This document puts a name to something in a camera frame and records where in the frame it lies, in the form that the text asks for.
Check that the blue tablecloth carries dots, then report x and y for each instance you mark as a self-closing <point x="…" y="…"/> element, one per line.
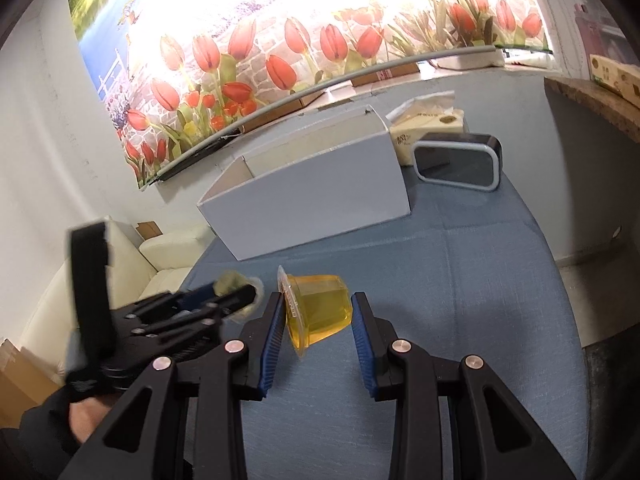
<point x="450" y="270"/>

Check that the white foam block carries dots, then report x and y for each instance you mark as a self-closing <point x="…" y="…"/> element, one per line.
<point x="470" y="59"/>

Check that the yellow jelly cup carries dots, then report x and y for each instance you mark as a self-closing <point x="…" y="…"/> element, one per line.
<point x="235" y="280"/>
<point x="317" y="310"/>

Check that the white leather sofa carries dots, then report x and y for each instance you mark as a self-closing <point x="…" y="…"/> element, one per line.
<point x="160" y="255"/>

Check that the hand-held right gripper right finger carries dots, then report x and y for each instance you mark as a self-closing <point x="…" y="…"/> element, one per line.
<point x="364" y="350"/>

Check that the white curtain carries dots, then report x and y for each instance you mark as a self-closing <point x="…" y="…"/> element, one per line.
<point x="560" y="20"/>

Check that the beige tissue pack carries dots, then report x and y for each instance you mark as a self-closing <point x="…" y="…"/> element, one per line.
<point x="430" y="125"/>

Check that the white cardboard box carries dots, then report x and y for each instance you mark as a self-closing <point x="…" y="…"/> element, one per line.
<point x="320" y="195"/>

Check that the wooden shelf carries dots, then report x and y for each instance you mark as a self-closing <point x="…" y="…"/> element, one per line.
<point x="595" y="105"/>

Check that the black white table clock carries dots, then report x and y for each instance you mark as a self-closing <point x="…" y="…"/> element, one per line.
<point x="455" y="162"/>

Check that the person's left forearm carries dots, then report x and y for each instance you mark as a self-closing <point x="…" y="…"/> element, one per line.
<point x="35" y="440"/>

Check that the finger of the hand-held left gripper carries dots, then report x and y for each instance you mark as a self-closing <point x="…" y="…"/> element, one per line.
<point x="230" y="314"/>
<point x="215" y="296"/>

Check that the small brown cardboard box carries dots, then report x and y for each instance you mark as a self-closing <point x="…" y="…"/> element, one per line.
<point x="149" y="230"/>

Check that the person's left hand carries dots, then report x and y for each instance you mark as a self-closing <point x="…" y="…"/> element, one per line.
<point x="87" y="417"/>

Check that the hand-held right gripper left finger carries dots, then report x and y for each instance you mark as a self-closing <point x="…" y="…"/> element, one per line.
<point x="270" y="350"/>

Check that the flat brown cardboard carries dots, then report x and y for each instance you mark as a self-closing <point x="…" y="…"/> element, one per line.
<point x="25" y="375"/>

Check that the tulip print roller blind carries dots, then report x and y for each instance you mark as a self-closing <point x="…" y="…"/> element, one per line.
<point x="300" y="25"/>

